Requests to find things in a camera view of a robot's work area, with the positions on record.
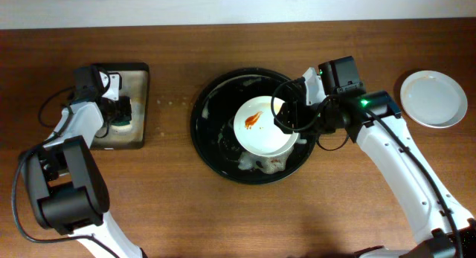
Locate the round black serving tray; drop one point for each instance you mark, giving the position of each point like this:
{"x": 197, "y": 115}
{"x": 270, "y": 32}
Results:
{"x": 211, "y": 129}

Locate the pink white plate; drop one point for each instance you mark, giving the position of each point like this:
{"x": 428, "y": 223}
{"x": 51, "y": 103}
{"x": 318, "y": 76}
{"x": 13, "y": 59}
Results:
{"x": 433, "y": 122}

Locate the pale green plate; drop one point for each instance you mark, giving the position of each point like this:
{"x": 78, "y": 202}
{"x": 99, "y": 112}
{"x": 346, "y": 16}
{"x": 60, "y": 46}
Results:
{"x": 431, "y": 94}

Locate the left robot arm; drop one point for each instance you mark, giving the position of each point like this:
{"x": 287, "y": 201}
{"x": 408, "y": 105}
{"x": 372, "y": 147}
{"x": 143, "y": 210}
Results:
{"x": 66, "y": 191}

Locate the rectangular black soapy tray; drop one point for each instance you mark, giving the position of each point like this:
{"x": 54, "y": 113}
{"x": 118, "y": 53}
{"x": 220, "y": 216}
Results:
{"x": 135, "y": 84}

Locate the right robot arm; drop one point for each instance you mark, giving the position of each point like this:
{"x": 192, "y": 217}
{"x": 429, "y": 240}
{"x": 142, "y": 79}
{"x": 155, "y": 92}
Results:
{"x": 440, "y": 225}

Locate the green yellow sponge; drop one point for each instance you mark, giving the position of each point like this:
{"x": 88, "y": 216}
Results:
{"x": 121, "y": 121}

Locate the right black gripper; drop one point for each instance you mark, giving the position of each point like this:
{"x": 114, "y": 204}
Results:
{"x": 288, "y": 114}

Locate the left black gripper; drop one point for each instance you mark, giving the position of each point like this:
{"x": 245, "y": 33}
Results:
{"x": 121, "y": 110}

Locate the cream plate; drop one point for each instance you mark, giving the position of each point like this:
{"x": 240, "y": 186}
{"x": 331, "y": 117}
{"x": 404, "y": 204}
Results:
{"x": 255, "y": 130}

